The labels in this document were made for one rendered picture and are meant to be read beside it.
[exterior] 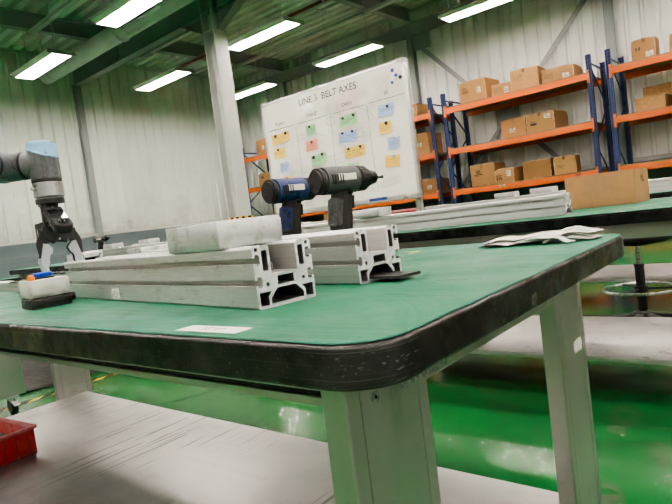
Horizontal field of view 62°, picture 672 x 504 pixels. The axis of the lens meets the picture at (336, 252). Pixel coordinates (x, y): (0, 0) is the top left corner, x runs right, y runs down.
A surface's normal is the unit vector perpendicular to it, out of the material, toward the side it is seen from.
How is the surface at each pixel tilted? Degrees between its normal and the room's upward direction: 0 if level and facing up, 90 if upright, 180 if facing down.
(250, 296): 90
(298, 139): 90
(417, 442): 90
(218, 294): 90
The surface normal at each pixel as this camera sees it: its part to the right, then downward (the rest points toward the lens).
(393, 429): 0.77, -0.06
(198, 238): -0.73, 0.14
